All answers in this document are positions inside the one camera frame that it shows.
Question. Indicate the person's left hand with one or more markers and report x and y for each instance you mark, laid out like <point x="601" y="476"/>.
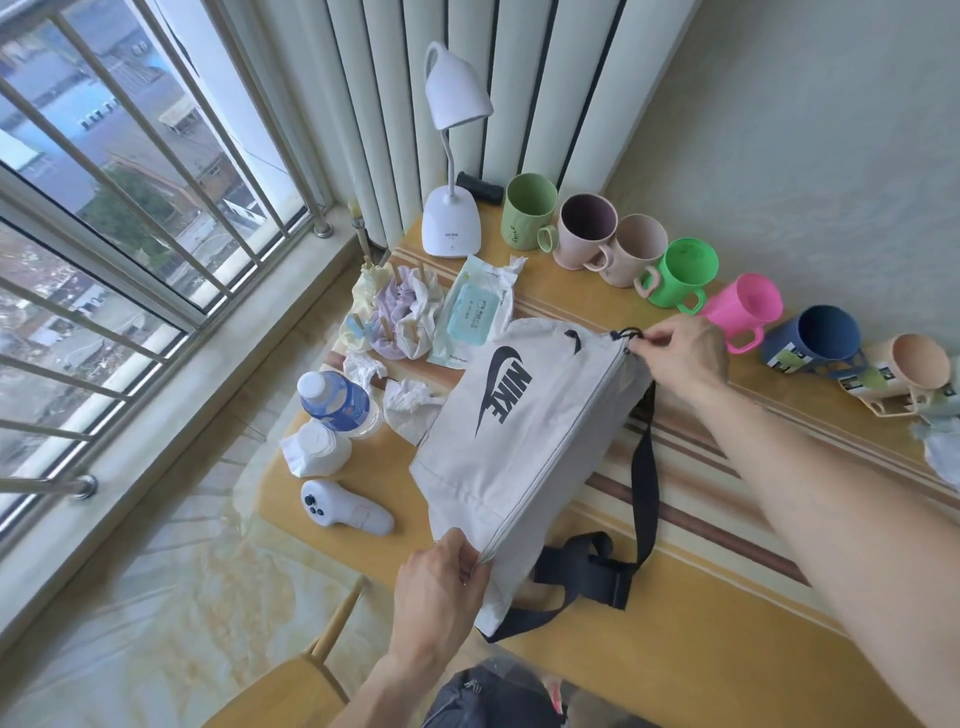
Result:
<point x="431" y="607"/>

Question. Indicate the person's right hand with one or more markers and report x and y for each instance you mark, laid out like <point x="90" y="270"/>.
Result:
<point x="686" y="360"/>

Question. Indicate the person's right fingers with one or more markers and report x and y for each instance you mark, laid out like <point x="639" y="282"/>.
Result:
<point x="651" y="343"/>

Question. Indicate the person's left thumb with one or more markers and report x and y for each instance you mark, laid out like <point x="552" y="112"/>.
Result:
<point x="474" y="581"/>

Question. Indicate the person's right forearm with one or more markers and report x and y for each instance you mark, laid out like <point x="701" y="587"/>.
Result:
<point x="840" y="540"/>

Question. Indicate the person's left forearm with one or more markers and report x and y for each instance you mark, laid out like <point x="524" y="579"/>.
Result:
<point x="390" y="697"/>

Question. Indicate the bright green plastic cup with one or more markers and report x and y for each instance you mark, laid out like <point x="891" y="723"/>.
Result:
<point x="675" y="285"/>

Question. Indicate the beige pink mug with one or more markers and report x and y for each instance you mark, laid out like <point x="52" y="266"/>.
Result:
<point x="630" y="262"/>

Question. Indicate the pink plastic cup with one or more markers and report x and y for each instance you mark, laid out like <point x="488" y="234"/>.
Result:
<point x="739" y="315"/>

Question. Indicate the pale pink mug purple inside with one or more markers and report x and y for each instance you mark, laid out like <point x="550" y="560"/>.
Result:
<point x="577" y="244"/>

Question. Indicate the white handheld controller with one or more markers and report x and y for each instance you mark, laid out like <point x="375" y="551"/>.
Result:
<point x="349" y="510"/>

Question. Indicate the dark blue plastic cup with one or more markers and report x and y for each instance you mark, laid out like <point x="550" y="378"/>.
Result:
<point x="806" y="345"/>

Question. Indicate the light green mug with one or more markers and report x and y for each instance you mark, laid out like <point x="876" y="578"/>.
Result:
<point x="525" y="221"/>

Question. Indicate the wet wipes packet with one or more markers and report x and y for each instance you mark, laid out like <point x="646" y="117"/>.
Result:
<point x="476" y="315"/>

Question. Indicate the large crumpled white tissue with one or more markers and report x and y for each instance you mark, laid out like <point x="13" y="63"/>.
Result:
<point x="409" y="409"/>

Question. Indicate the white folded cloth bundle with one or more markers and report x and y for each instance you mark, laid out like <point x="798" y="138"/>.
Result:
<point x="315" y="450"/>

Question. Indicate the wooden chair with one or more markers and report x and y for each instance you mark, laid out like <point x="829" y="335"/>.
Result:
<point x="292" y="690"/>

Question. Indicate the plastic bottle with blue label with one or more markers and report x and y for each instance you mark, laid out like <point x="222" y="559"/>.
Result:
<point x="337" y="405"/>

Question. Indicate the white crumpled cloth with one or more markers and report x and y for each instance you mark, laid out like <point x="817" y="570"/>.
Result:
<point x="424" y="315"/>

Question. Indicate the white desk lamp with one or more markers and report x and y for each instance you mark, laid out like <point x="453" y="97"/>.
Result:
<point x="451" y="217"/>

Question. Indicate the small crumpled white tissue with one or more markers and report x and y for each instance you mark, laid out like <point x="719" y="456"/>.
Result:
<point x="365" y="369"/>

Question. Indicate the beige plastic cup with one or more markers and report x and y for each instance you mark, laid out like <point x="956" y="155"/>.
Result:
<point x="900" y="375"/>

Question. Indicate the light purple cloth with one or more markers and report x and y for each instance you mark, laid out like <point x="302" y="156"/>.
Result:
<point x="394" y="315"/>

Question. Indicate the pale yellow cloth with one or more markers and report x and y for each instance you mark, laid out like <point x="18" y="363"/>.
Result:
<point x="367" y="292"/>

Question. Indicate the white vertical blinds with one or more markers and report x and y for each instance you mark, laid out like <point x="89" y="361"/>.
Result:
<point x="487" y="90"/>

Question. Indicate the white and green plastic wrapper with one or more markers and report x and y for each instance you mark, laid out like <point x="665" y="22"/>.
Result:
<point x="941" y="439"/>

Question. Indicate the metal window guard bars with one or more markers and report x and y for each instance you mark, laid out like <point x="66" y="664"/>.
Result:
<point x="150" y="225"/>

